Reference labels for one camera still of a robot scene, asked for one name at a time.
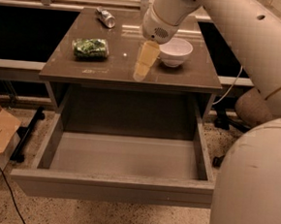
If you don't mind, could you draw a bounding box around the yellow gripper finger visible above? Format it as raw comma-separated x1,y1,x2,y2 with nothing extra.
133,41,160,81

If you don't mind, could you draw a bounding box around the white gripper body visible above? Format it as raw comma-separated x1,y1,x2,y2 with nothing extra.
141,7,179,45

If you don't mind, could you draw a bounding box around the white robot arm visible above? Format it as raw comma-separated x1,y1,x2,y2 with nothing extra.
142,0,281,224

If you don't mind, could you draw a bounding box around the silver soda can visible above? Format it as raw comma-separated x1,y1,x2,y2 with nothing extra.
96,7,115,29

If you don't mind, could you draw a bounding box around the open grey top drawer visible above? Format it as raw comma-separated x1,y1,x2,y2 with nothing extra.
11,86,214,208

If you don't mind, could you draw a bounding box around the white ceramic bowl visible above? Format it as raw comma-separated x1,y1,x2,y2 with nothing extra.
159,38,193,68

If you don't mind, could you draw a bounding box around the grey cabinet desk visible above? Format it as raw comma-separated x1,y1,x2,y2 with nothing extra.
34,3,229,144

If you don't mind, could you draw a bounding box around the brown office chair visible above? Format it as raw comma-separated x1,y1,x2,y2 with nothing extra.
210,84,276,172

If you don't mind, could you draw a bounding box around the black bar stand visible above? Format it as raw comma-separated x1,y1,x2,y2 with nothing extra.
11,106,45,163

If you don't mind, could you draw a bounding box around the white cable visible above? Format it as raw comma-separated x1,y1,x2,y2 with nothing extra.
211,62,244,108

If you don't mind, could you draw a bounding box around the black floor cable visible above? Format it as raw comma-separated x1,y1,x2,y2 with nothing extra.
0,137,35,224

